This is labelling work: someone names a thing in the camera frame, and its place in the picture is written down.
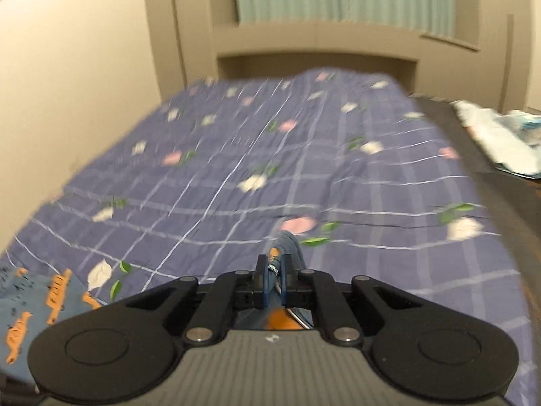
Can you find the purple floral checked blanket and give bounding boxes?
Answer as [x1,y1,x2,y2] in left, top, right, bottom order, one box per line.
[0,68,530,406]

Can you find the blue pants with orange print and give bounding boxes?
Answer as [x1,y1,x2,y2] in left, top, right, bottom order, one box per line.
[0,230,315,385]

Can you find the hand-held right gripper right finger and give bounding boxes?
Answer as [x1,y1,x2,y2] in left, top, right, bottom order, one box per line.
[279,254,441,346]

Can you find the light blue crumpled cloth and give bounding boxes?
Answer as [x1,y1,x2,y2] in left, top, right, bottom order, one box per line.
[451,99,541,178]

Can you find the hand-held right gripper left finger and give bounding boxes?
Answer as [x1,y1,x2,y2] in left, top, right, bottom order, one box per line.
[103,255,270,345]

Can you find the beige built-in cabinet unit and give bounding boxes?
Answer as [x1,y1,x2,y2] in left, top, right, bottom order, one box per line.
[141,0,541,111]

